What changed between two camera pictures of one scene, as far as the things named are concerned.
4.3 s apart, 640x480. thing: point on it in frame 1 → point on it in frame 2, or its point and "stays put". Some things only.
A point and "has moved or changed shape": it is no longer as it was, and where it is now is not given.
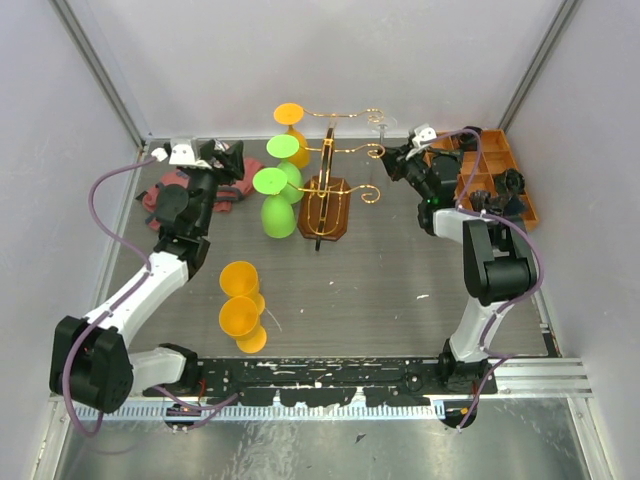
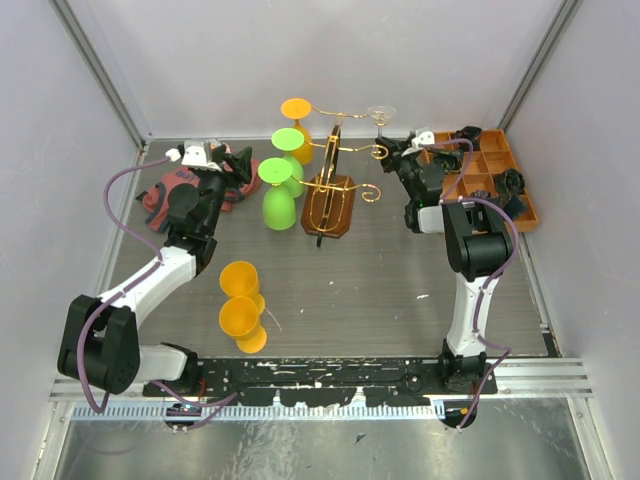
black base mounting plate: [313, 381] stays put
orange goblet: [291, 114] has moved or changed shape
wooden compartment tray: [481, 166] stays put
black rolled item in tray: [512, 182] stays put
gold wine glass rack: [323, 203] has moved or changed shape
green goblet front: [284, 147] has moved or changed shape
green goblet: [277, 214] has moved or changed shape
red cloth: [223, 196] stays put
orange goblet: [239, 318] stays put
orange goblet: [240, 278] stays put
